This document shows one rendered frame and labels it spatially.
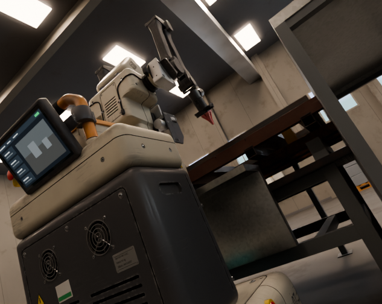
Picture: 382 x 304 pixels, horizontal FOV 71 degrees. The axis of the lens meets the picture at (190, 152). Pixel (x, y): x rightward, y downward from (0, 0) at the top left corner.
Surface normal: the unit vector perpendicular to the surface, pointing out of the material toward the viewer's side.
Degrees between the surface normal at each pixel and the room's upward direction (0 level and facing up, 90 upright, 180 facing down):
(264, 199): 90
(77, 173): 90
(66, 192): 90
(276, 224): 90
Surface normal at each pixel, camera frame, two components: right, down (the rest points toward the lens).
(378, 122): -0.51, -0.07
